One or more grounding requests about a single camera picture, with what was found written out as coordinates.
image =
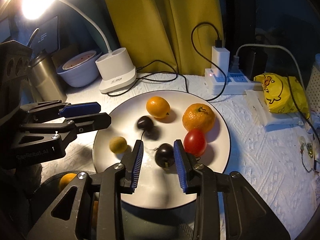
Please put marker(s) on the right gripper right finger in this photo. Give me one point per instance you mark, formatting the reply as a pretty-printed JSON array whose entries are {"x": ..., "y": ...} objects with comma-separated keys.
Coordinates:
[{"x": 188, "y": 178}]

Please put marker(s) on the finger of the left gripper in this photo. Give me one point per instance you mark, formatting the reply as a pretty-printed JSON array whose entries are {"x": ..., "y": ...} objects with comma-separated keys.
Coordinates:
[
  {"x": 69, "y": 111},
  {"x": 91, "y": 122}
]

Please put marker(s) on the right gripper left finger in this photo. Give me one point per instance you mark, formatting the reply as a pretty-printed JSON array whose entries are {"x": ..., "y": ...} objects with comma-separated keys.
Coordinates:
[{"x": 132, "y": 162}]

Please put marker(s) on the tan longan fruit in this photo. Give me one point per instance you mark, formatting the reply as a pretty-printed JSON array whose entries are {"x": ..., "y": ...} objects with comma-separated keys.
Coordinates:
[{"x": 118, "y": 145}]

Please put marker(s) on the dark cherry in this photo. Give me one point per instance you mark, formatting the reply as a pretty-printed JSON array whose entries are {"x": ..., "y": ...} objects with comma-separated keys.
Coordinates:
[
  {"x": 146, "y": 125},
  {"x": 164, "y": 156}
]

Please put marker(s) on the red cherry tomato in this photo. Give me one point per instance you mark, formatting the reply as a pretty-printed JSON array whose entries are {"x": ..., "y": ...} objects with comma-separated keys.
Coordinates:
[{"x": 195, "y": 142}]

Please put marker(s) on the smooth orange fruit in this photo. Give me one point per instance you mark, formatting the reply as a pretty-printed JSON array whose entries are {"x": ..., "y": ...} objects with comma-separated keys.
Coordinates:
[
  {"x": 158, "y": 107},
  {"x": 65, "y": 180}
]

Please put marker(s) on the wrinkled mandarin orange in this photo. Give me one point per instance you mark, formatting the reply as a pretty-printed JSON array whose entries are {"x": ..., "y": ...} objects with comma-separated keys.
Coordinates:
[{"x": 198, "y": 116}]

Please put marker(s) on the steel travel mug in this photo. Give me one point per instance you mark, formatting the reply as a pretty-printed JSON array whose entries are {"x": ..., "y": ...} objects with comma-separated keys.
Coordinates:
[{"x": 44, "y": 78}]

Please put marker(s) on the lavender bowl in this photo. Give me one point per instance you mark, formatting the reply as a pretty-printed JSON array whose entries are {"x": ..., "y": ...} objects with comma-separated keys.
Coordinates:
[{"x": 82, "y": 75}]

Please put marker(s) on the white plate dark rim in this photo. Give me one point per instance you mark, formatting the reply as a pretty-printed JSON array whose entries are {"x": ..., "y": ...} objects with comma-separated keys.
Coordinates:
[{"x": 158, "y": 185}]

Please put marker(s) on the inner pink bowl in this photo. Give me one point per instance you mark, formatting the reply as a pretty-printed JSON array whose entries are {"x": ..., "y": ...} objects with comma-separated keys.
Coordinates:
[{"x": 79, "y": 59}]

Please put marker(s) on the white desk lamp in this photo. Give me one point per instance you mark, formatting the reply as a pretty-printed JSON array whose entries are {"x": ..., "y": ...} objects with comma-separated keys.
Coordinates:
[{"x": 115, "y": 67}]

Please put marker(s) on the round grey green mat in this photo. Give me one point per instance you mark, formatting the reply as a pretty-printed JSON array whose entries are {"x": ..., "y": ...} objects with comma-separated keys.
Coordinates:
[{"x": 138, "y": 223}]

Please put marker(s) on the dark monitor screen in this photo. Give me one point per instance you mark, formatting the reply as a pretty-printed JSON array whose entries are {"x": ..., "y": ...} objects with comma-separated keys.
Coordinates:
[{"x": 48, "y": 37}]

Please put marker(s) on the white flat box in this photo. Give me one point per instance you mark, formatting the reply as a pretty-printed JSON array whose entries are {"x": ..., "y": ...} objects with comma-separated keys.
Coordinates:
[{"x": 259, "y": 109}]

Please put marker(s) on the white usb charger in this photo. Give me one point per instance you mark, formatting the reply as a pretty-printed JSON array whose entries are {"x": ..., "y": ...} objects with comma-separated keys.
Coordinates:
[{"x": 220, "y": 58}]

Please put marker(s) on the yellow duck snack bag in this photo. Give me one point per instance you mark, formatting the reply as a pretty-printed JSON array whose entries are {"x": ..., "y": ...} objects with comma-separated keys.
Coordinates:
[{"x": 283, "y": 95}]

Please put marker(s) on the yellow curtain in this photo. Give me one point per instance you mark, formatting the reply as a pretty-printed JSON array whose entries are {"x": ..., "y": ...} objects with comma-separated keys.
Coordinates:
[{"x": 164, "y": 34}]

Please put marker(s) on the white woven basket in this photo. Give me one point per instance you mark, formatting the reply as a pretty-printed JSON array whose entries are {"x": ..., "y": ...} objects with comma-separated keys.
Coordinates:
[{"x": 313, "y": 88}]

